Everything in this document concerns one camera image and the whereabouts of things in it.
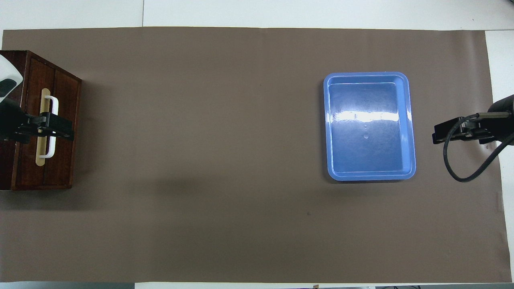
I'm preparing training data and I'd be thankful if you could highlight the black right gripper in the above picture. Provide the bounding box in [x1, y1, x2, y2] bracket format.
[432, 94, 514, 145]

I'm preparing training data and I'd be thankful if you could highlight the wooden drawer with white handle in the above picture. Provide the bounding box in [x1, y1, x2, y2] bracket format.
[12, 52, 83, 191]

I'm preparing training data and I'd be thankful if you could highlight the dark wooden cabinet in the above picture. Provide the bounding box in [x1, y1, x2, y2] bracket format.
[0, 50, 83, 191]

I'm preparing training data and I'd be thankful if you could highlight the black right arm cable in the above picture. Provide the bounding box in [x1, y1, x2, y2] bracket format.
[443, 114, 514, 183]

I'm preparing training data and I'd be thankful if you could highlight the blue plastic tray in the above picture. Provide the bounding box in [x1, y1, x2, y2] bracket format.
[323, 72, 416, 182]

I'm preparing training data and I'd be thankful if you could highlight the brown table mat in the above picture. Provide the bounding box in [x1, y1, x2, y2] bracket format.
[0, 26, 512, 283]

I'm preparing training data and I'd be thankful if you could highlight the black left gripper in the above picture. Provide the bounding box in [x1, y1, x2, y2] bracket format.
[0, 98, 75, 144]

